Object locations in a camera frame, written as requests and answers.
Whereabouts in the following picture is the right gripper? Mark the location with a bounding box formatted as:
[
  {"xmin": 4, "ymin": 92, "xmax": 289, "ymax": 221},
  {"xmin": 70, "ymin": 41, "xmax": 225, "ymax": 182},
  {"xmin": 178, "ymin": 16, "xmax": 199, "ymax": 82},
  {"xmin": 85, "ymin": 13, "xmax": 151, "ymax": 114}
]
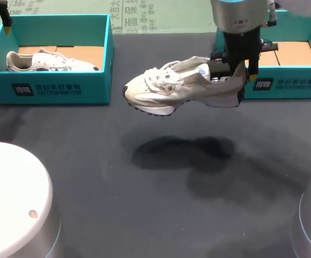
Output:
[{"xmin": 211, "ymin": 26, "xmax": 279, "ymax": 83}]

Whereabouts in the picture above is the white beige sneaker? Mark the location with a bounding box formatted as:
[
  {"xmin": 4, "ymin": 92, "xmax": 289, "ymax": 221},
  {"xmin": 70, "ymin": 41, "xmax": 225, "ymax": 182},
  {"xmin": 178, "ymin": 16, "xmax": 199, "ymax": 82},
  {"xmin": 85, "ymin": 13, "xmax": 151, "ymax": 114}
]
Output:
[
  {"xmin": 122, "ymin": 55, "xmax": 247, "ymax": 116},
  {"xmin": 6, "ymin": 47, "xmax": 100, "ymax": 72}
]

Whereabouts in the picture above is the teal shoebox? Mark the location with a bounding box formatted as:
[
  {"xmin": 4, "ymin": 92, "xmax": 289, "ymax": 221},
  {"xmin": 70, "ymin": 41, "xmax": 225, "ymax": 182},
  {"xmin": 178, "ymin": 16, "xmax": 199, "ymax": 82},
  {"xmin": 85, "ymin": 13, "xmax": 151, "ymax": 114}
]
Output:
[
  {"xmin": 0, "ymin": 13, "xmax": 115, "ymax": 105},
  {"xmin": 214, "ymin": 10, "xmax": 311, "ymax": 100}
]

